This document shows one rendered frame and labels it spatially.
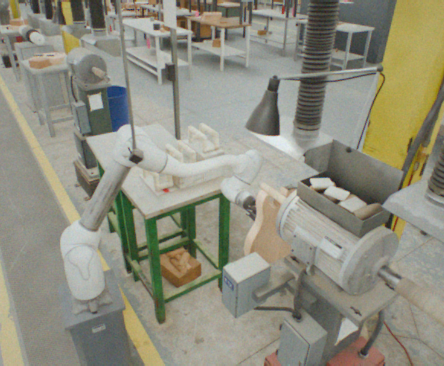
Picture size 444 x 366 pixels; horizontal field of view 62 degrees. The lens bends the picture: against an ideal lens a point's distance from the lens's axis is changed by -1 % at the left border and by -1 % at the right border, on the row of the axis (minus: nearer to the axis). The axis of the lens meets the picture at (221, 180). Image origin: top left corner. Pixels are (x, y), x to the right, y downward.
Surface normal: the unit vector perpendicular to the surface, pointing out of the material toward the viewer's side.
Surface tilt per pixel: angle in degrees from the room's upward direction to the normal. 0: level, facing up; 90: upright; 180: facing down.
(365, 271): 88
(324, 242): 62
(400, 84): 90
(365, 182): 90
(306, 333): 0
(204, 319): 0
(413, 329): 0
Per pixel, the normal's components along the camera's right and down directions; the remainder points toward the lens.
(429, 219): -0.50, -0.50
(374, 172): -0.83, 0.28
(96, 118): 0.59, 0.43
